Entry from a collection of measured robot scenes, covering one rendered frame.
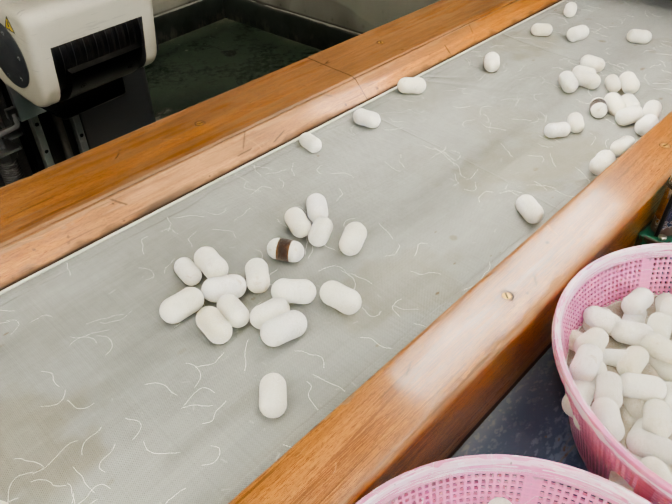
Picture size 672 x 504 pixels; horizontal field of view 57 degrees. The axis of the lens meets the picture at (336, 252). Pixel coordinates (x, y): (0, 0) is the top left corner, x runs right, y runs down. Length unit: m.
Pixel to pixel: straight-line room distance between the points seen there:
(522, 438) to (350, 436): 0.18
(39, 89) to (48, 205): 0.44
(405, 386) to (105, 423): 0.21
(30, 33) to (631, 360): 0.86
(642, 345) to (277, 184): 0.37
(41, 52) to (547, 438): 0.84
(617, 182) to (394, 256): 0.24
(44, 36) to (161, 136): 0.36
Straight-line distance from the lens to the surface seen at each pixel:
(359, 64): 0.86
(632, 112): 0.83
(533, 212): 0.62
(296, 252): 0.55
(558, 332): 0.49
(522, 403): 0.57
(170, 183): 0.66
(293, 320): 0.49
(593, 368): 0.52
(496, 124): 0.79
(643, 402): 0.52
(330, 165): 0.69
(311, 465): 0.41
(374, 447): 0.41
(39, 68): 1.05
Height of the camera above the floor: 1.12
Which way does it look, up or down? 41 degrees down
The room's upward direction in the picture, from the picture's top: straight up
